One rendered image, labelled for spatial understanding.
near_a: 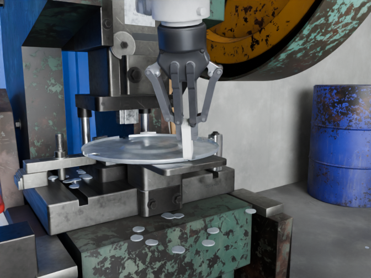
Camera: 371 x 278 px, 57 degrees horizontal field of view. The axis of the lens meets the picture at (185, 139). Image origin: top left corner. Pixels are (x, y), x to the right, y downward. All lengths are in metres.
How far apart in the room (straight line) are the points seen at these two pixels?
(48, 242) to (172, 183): 0.26
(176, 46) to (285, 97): 2.52
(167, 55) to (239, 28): 0.53
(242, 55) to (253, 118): 1.78
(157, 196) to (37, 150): 0.39
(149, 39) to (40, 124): 0.37
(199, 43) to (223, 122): 2.03
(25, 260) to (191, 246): 0.32
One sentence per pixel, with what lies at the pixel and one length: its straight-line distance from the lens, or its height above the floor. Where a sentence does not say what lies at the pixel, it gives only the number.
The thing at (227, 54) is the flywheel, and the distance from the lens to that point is 1.03.
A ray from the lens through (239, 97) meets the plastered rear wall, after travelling 2.63.
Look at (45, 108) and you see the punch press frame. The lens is 0.96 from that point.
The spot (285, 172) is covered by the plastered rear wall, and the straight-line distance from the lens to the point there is 3.14.
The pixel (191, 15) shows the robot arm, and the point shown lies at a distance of 0.51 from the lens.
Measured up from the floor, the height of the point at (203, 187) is 0.68.
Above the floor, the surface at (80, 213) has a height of 0.68.
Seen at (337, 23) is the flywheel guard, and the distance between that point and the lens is 0.87.
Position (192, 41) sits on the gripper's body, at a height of 0.98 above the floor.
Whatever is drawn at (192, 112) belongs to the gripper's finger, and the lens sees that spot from 0.58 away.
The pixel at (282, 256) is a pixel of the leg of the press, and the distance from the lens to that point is 0.84.
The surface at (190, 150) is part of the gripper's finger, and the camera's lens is 0.61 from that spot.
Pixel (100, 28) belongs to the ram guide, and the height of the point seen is 1.02.
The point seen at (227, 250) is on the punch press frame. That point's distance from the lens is 0.80.
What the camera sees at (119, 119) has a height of 0.83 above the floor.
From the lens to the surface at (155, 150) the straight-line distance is 0.68.
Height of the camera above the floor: 0.93
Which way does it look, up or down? 10 degrees down
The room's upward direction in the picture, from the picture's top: straight up
